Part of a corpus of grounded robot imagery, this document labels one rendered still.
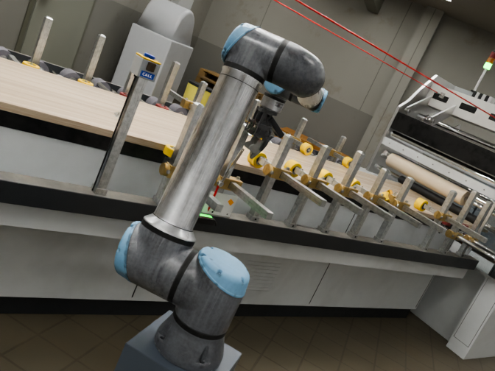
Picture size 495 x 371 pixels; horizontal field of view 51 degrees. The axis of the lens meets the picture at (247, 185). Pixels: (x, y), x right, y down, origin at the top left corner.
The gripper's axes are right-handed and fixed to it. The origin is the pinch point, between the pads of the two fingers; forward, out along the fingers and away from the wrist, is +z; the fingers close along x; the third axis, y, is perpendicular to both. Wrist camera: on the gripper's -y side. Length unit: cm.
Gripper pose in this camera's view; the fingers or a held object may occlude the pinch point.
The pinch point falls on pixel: (253, 156)
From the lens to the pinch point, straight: 211.2
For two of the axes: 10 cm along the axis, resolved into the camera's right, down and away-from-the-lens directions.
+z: -4.0, 8.9, 2.2
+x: 5.4, 4.2, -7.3
